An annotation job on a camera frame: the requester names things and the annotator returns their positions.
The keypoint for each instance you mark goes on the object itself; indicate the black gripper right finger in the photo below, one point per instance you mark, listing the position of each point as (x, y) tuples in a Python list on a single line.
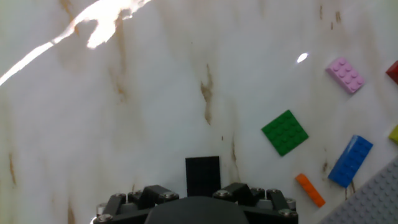
[(273, 205)]

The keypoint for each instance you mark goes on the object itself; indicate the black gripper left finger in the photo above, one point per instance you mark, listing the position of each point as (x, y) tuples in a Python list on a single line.
[(124, 205)]

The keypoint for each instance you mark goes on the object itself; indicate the black Lego plate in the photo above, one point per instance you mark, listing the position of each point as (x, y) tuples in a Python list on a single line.
[(203, 175)]

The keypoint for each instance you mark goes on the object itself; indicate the orange narrow Lego brick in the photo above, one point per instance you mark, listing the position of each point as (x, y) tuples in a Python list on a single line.
[(310, 190)]

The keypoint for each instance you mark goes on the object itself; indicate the green square Lego plate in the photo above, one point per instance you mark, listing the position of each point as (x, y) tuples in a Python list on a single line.
[(285, 132)]

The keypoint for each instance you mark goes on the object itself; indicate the blue Lego brick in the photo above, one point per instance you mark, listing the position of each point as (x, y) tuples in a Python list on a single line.
[(350, 161)]

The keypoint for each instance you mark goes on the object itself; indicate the grey Lego baseplate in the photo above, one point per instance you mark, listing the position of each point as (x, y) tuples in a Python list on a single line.
[(370, 202)]

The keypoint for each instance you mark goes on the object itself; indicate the lime Lego brick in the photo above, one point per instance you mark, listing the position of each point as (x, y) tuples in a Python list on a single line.
[(394, 134)]

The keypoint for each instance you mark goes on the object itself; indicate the pink Lego brick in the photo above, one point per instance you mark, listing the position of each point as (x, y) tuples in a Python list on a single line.
[(345, 75)]

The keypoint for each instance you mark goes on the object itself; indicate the red Lego brick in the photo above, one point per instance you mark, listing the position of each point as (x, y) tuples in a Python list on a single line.
[(393, 72)]

